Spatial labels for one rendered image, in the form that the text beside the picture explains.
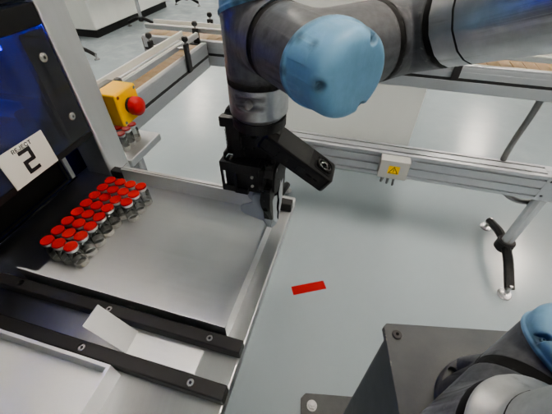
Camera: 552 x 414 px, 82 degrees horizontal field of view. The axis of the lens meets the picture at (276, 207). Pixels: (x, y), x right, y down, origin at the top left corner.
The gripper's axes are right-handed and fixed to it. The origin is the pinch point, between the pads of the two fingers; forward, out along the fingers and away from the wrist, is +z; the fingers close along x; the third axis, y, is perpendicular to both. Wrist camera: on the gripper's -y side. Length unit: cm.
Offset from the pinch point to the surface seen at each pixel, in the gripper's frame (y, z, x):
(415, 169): -39, 43, -85
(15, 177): 38.5, -9.5, 10.5
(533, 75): -62, 0, -82
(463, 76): -42, 2, -82
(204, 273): 8.7, 3.4, 11.1
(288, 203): -0.8, 1.6, -6.7
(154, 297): 14.2, 3.4, 17.2
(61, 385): 18.9, 3.4, 31.1
